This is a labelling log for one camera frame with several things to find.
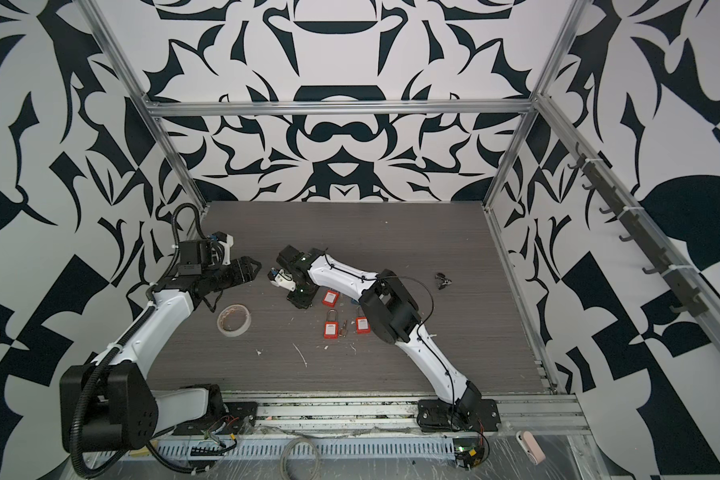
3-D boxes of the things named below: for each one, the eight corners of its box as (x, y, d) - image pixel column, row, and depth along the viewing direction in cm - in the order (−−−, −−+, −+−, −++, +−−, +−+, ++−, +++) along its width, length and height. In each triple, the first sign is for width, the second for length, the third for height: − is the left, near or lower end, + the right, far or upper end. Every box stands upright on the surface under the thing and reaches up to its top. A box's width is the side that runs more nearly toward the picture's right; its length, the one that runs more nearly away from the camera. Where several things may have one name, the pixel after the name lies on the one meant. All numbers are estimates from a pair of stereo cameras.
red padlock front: (323, 338, 89) (322, 335, 88) (325, 311, 95) (325, 308, 93) (338, 338, 89) (337, 335, 88) (339, 311, 95) (339, 308, 93)
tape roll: (215, 336, 89) (212, 333, 87) (223, 307, 95) (221, 304, 93) (247, 336, 89) (245, 333, 87) (254, 307, 95) (252, 304, 93)
